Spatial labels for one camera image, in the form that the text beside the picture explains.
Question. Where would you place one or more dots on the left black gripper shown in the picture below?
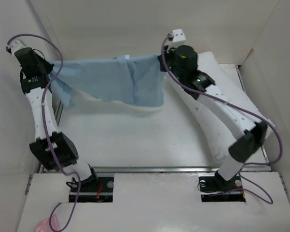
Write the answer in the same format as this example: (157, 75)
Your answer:
(49, 66)

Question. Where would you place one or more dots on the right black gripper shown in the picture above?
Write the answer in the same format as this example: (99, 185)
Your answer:
(169, 51)

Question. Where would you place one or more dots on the light blue pillowcase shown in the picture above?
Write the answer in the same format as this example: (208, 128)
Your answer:
(135, 81)

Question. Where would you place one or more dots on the white pillow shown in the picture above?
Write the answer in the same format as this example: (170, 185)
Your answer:
(236, 96)

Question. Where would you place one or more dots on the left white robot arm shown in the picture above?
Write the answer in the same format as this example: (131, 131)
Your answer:
(52, 148)

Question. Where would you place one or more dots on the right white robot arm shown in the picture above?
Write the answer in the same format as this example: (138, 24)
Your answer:
(233, 134)

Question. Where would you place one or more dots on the pink cloth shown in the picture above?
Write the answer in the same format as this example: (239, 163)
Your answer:
(45, 227)

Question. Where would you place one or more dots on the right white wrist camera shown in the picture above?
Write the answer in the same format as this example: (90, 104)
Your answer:
(177, 36)

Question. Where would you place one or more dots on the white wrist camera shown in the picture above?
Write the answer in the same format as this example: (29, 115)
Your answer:
(15, 46)
(177, 36)

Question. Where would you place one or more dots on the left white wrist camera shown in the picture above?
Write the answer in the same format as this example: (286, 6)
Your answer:
(15, 46)

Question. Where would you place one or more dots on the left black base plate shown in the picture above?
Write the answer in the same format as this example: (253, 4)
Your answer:
(100, 191)

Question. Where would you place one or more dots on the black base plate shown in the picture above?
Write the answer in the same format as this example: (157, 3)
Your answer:
(100, 191)
(216, 191)

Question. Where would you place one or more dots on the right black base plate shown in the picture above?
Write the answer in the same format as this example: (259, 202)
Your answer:
(216, 191)

